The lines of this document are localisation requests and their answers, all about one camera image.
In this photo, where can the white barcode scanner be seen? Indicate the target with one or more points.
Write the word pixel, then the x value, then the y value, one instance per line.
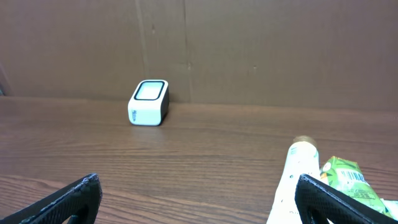
pixel 149 103

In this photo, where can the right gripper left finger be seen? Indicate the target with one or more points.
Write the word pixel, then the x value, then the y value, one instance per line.
pixel 76 203

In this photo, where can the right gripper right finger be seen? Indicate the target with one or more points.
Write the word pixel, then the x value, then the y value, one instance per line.
pixel 318 203

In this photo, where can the green gold snack packet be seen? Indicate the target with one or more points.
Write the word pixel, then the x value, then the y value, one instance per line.
pixel 346 177

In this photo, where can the cardboard back panel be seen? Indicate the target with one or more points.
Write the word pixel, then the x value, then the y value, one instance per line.
pixel 316 54

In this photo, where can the white tube gold cap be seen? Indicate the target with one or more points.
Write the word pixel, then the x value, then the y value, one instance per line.
pixel 302 158

